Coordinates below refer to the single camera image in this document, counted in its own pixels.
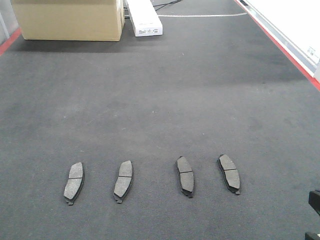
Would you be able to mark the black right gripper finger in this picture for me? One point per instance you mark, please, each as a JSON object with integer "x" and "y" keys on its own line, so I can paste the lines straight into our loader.
{"x": 314, "y": 200}
{"x": 311, "y": 236}

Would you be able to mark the grey brake pad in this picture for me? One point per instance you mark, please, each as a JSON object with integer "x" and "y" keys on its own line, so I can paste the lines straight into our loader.
{"x": 230, "y": 174}
{"x": 74, "y": 183}
{"x": 185, "y": 176}
{"x": 124, "y": 181}

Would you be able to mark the long white box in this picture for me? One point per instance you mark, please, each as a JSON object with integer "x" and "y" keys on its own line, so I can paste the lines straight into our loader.
{"x": 144, "y": 19}

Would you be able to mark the cardboard box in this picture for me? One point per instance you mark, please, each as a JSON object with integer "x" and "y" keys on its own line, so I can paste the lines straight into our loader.
{"x": 70, "y": 20}

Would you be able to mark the red white conveyor side rail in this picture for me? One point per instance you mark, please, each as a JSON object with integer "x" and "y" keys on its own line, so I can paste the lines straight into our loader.
{"x": 294, "y": 27}

